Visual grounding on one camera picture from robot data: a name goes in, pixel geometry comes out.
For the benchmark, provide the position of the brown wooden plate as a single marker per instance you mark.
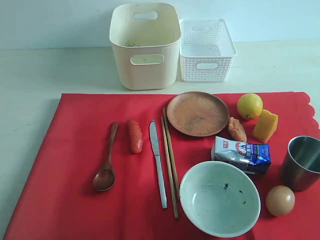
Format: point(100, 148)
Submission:
point(197, 114)

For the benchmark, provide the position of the brown egg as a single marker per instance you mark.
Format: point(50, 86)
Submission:
point(280, 200)

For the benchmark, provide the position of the orange fried food piece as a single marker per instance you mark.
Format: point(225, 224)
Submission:
point(236, 130)

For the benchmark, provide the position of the stainless steel table knife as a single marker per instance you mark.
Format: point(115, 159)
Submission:
point(153, 135)

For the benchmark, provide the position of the stainless steel cup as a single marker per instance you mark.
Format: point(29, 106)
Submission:
point(301, 166)

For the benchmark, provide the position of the left wooden chopstick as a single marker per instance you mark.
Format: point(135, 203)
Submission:
point(169, 171)

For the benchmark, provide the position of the yellow lemon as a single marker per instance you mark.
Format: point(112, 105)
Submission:
point(249, 106)

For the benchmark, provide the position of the orange cheese wedge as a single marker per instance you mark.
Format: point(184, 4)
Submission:
point(265, 126)

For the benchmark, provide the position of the wooden chopstick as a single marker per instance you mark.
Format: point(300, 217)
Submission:
point(171, 153)
point(169, 171)

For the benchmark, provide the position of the pale green ceramic bowl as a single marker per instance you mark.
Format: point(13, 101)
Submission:
point(219, 199)

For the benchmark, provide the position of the red salmon sushi piece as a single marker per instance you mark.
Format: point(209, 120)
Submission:
point(135, 136)

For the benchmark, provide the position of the cream plastic bin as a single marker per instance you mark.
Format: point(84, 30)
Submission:
point(145, 39)

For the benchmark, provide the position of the right wooden chopstick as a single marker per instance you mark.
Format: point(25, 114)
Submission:
point(171, 153)

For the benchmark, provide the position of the red tablecloth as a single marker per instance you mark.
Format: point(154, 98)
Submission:
point(58, 201)

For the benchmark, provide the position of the brown wooden spoon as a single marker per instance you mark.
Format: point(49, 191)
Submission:
point(105, 177)

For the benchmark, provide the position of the white lattice plastic basket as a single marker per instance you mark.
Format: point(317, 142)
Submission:
point(206, 50)

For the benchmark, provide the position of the blue white milk carton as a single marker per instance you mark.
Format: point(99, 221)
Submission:
point(248, 157)

